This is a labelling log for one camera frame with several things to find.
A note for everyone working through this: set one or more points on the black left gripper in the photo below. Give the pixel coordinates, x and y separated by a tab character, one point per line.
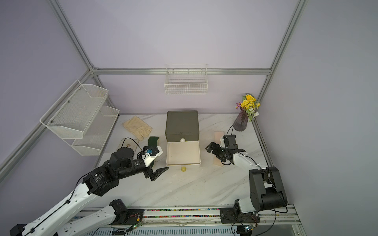
155	174

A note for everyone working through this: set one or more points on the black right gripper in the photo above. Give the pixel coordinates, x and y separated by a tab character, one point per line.
215	151

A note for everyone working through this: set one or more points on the pink sponge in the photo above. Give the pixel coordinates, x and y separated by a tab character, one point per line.
217	162
218	136

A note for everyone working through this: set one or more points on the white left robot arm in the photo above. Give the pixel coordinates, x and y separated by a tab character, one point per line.
122	164

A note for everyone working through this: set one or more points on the olive three-drawer cabinet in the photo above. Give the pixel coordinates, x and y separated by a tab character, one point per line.
182	125

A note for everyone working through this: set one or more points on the purple glass vase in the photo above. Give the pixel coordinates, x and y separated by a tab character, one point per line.
241	122

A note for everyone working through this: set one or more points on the beige rubber glove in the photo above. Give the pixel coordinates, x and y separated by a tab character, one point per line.
138	128

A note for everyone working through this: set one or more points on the yellow artificial flowers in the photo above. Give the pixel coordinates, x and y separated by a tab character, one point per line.
249	105

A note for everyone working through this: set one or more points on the white two-tier mesh shelf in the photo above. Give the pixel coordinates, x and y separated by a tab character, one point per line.
82	119

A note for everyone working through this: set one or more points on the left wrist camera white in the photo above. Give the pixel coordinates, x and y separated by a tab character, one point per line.
150	153

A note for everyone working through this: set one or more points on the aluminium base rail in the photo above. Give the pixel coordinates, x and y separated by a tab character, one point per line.
186	221

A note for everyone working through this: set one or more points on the white wire wall basket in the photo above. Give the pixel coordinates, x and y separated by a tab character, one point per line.
186	84

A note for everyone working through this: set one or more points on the aluminium frame profile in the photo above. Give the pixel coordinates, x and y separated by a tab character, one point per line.
162	71

